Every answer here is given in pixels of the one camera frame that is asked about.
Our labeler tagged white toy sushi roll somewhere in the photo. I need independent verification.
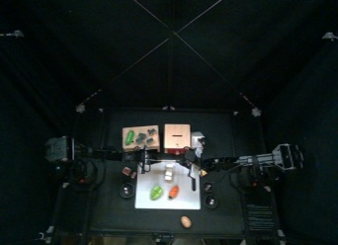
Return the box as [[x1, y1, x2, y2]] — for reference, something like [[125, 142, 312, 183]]
[[164, 163, 175, 182]]

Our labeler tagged toy knife black handle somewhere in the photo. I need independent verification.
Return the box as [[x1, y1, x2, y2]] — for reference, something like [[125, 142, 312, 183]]
[[188, 163, 197, 192]]

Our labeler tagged wooden tray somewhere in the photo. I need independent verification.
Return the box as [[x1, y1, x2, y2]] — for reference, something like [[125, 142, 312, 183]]
[[121, 124, 161, 152]]

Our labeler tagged wooden box with slot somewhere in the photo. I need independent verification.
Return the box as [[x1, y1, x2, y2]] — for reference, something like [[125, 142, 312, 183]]
[[163, 123, 192, 155]]

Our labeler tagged green toy pepper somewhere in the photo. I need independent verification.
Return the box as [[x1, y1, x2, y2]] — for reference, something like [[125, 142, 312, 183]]
[[125, 130, 136, 146]]

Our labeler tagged white cutting board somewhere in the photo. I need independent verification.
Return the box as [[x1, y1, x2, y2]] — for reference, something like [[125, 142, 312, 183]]
[[133, 162, 201, 210]]

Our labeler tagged orange toy carrot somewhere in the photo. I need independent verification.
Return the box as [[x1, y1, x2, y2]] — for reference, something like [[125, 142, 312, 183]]
[[168, 185, 180, 201]]

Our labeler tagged green toy vegetable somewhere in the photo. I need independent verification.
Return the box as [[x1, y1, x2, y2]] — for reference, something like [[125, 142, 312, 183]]
[[149, 185, 164, 202]]

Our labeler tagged large black bowl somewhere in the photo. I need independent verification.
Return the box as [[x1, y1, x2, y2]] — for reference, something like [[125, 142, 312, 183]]
[[118, 183, 136, 200]]

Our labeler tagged tan toy egg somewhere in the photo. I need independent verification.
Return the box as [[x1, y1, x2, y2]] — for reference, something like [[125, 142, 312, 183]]
[[179, 215, 192, 229]]

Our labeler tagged white printed label sheet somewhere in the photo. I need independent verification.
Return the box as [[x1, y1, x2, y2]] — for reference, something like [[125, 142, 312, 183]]
[[245, 203, 267, 236]]

